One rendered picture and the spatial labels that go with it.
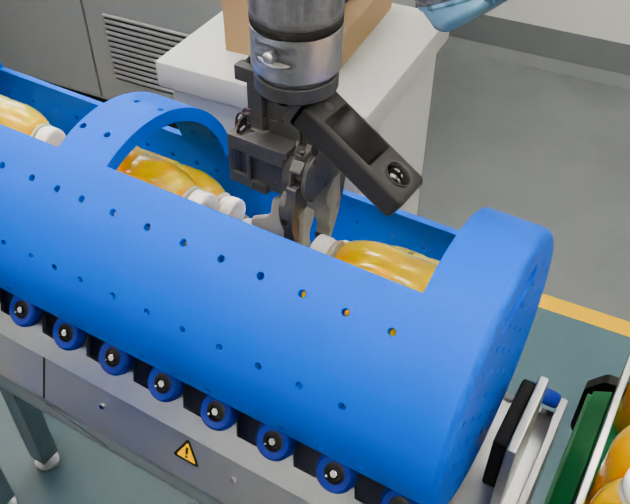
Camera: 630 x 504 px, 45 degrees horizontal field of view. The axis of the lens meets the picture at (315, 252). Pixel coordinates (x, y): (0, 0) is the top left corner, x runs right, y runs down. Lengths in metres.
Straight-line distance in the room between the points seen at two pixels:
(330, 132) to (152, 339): 0.27
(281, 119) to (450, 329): 0.23
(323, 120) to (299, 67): 0.06
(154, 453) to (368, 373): 0.41
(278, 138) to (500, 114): 2.56
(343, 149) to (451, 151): 2.31
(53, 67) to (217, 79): 2.22
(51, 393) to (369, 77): 0.59
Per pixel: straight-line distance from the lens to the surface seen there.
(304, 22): 0.58
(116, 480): 1.99
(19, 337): 1.05
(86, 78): 3.13
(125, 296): 0.75
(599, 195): 2.85
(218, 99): 1.06
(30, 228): 0.82
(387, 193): 0.63
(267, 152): 0.66
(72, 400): 1.04
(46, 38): 3.18
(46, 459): 2.01
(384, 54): 1.09
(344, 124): 0.64
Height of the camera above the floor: 1.66
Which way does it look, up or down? 43 degrees down
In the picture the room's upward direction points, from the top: straight up
